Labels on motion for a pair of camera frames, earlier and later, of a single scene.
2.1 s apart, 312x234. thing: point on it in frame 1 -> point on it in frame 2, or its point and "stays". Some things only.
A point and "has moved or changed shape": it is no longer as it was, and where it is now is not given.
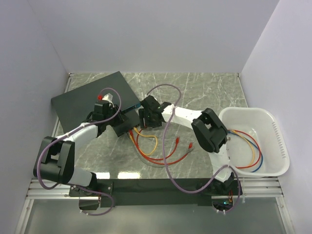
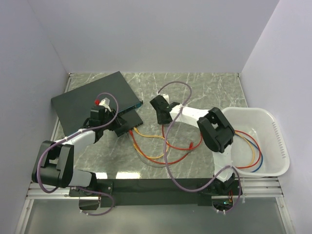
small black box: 132,119 stays
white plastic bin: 256,146 stays
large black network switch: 75,107 stays
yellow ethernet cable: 135,128 has moved or changed shape
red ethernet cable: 151,158 -> 177,148
